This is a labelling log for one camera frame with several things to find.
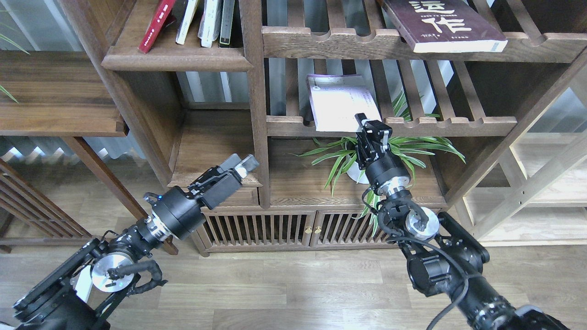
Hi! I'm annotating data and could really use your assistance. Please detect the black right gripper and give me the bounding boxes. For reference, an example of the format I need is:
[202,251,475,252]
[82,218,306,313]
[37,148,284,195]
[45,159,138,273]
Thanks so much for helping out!
[354,113,411,193]

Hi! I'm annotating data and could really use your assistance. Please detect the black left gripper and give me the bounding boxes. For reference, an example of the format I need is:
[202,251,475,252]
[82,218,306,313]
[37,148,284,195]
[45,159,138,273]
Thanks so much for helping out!
[143,153,259,242]

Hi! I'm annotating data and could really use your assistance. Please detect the white lavender paperback book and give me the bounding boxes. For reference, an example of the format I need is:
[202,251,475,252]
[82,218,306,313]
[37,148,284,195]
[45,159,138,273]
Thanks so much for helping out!
[306,74,382,133]

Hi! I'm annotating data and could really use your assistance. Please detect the red paperback book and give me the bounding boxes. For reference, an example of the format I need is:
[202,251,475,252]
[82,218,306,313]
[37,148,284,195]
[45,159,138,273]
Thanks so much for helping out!
[138,0,177,54]

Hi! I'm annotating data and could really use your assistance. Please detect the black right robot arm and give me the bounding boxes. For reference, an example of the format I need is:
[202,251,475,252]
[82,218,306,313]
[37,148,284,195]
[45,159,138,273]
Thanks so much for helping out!
[355,113,565,330]

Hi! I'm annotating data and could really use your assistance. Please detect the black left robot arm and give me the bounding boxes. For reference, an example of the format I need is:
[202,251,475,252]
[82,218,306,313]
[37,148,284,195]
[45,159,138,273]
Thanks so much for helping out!
[13,154,259,330]

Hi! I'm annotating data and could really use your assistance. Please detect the dark wooden bookshelf unit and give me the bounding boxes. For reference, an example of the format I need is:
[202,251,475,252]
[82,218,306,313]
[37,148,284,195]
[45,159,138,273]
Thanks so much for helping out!
[57,0,587,257]

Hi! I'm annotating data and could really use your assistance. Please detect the white plant pot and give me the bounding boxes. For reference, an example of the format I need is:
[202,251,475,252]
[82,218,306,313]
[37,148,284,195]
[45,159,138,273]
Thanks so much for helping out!
[343,156,369,185]

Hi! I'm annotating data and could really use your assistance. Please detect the green spider plant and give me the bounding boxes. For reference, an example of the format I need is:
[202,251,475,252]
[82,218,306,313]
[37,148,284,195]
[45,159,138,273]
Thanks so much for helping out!
[296,92,467,237]

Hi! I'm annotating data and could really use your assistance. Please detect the dark maroon book chinese title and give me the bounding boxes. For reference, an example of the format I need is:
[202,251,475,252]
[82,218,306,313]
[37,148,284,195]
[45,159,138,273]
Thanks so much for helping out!
[378,0,508,54]

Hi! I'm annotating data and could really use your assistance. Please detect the black spine upright book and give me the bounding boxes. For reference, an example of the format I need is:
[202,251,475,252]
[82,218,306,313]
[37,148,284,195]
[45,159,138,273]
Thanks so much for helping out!
[218,0,236,48]

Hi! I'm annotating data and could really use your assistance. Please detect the cream spine upright book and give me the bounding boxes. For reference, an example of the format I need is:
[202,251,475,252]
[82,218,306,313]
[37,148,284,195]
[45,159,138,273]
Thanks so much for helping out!
[173,0,199,44]

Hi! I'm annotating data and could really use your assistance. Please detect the dark wooden side table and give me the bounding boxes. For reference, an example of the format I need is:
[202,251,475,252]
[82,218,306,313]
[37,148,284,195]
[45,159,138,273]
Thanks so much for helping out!
[0,50,179,256]

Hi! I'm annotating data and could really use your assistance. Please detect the dark slatted wooden rack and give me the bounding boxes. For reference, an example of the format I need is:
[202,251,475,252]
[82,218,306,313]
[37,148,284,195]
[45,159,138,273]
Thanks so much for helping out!
[0,160,94,253]

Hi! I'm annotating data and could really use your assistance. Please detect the light wooden shelf frame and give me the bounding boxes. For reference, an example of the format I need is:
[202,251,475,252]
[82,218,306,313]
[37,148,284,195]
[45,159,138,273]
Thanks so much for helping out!
[455,79,587,246]

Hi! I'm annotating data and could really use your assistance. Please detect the white metal post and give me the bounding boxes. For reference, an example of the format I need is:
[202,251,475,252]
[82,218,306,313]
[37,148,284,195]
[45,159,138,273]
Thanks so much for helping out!
[75,265,94,303]

